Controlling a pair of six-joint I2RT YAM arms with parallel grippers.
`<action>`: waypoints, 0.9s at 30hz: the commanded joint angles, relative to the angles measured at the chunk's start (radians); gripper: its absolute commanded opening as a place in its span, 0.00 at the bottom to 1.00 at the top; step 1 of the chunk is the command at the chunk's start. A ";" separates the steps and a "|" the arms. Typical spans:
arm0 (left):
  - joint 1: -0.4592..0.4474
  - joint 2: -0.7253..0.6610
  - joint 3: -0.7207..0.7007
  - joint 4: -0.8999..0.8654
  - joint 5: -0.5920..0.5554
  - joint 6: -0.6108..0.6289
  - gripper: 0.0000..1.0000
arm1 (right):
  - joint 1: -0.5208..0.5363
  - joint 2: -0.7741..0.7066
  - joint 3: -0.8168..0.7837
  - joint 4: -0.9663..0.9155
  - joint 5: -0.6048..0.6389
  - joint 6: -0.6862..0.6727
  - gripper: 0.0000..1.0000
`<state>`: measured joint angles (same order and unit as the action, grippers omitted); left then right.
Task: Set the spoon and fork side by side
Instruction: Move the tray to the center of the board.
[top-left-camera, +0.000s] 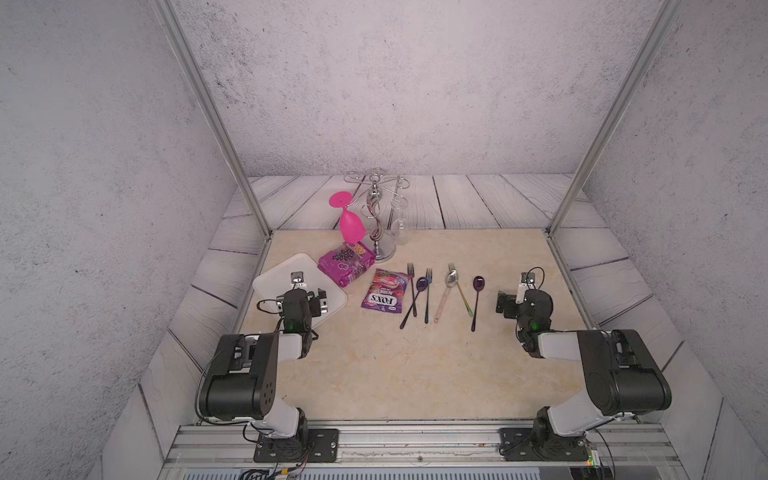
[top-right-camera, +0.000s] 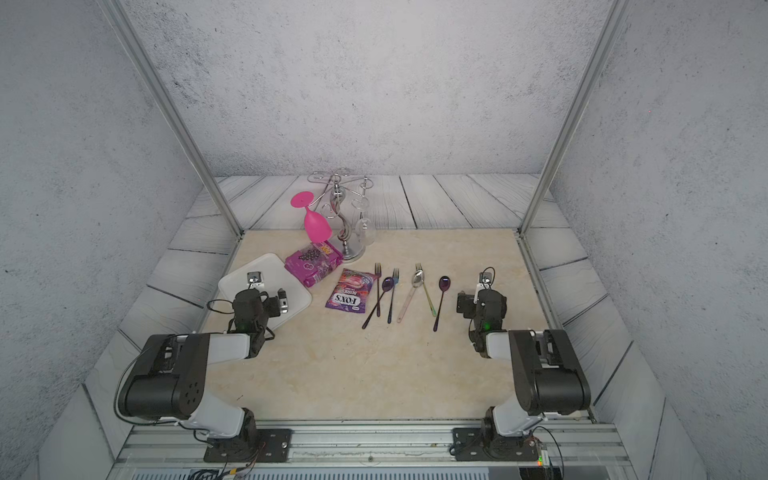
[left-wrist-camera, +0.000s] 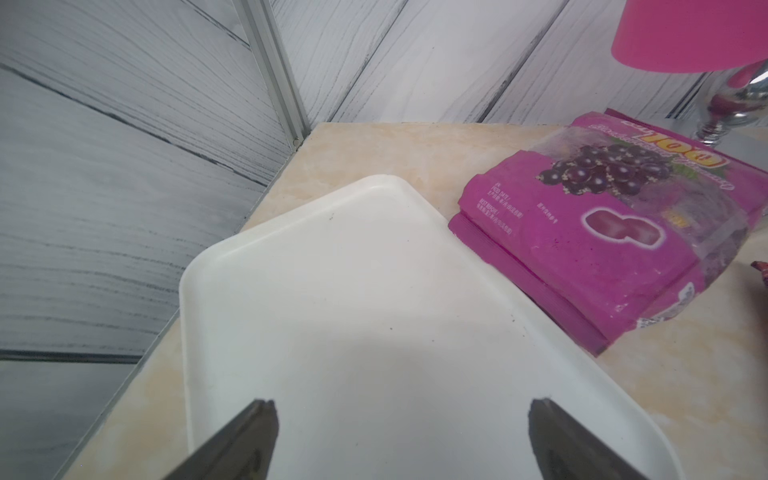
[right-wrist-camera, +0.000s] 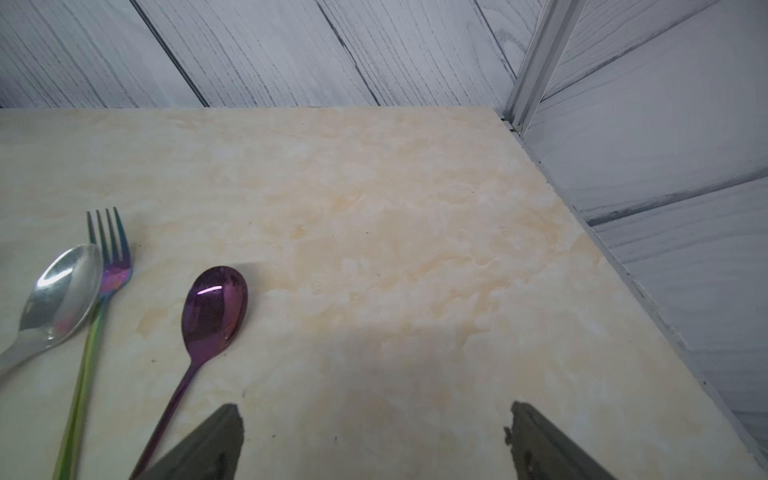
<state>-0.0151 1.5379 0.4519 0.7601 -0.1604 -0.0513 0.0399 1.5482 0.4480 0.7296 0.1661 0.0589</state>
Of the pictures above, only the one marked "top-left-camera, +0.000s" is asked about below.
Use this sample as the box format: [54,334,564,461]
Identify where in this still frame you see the white rectangular tray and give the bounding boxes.
[252,253,348,328]

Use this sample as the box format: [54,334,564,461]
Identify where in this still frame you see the dark purple spoon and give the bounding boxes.
[471,275,486,332]
[399,277,429,329]

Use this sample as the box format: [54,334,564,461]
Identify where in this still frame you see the silver spoon pink handle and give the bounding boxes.
[434,267,458,324]

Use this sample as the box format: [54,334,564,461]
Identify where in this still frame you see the dark purple fork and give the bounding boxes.
[407,262,418,317]

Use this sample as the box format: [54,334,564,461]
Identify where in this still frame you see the rainbow green fork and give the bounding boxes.
[448,263,473,317]

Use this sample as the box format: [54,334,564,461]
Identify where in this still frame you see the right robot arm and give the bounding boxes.
[496,289,672,460]

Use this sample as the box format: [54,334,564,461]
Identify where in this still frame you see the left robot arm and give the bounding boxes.
[196,288,327,445]

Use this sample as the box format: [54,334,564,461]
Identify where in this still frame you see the magenta grape snack pack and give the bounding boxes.
[318,242,376,288]

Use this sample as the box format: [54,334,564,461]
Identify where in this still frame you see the Fox's berries candy bag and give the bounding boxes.
[361,268,410,314]

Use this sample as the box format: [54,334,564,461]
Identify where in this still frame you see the pink plastic wine glass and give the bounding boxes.
[329,191,366,244]

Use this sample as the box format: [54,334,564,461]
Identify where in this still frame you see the clear wine glass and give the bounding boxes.
[390,194,409,245]

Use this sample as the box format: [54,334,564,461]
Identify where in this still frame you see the chrome glass holder stand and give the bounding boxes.
[343,170,410,263]

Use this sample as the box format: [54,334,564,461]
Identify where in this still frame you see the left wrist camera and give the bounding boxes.
[291,271,306,289]

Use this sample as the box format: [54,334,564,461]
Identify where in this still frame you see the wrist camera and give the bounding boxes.
[291,271,306,289]
[515,271,536,304]

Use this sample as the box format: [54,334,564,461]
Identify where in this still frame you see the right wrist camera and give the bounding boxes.
[515,271,536,304]

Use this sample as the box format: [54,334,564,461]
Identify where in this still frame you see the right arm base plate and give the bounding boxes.
[499,428,591,463]

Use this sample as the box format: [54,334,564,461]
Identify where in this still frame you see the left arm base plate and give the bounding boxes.
[253,428,340,464]

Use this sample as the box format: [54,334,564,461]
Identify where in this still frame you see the aluminium front rail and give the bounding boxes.
[163,419,688,479]

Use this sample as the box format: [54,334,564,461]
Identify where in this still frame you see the left aluminium frame post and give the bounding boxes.
[152,0,273,239]

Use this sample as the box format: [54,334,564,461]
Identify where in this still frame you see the aluminium frame post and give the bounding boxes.
[152,0,273,239]
[546,0,682,238]

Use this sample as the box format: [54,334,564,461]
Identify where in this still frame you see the right aluminium frame post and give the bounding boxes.
[546,0,682,238]

